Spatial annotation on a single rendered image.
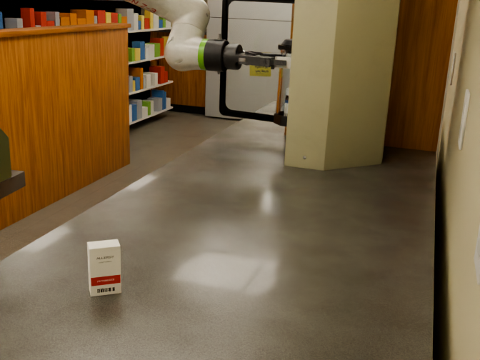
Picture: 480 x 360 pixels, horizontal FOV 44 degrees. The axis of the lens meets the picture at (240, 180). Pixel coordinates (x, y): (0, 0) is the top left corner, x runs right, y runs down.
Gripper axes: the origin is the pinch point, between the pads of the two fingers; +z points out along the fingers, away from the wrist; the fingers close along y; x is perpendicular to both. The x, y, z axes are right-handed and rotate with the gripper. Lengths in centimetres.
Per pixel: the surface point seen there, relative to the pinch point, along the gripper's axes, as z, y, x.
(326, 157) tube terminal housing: 13.7, -13.6, 23.2
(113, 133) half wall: -193, 236, 91
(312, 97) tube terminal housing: 8.5, -14.0, 7.4
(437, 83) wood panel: 39.5, 23.1, 5.5
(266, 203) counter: 6, -46, 27
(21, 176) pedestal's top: -56, -49, 28
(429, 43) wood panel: 35.7, 23.1, -5.9
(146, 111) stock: -245, 395, 105
